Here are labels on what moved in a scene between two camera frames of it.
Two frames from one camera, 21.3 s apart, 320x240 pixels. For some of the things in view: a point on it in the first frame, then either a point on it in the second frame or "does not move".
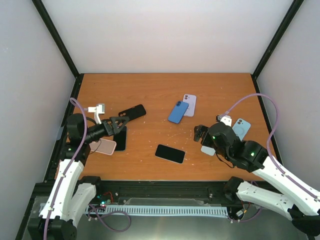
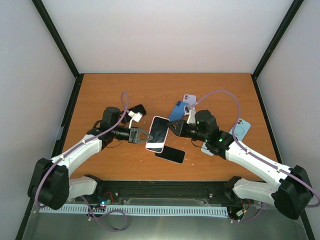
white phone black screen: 176,155 does not move
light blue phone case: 240,128 does not move
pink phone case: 103,146 -> 159,130
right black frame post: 288,17 does not move
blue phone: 178,112 does not move
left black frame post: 44,15 does not move
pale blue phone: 208,150 does not move
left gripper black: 114,125 -> 134,132
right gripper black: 205,141 -> 179,131
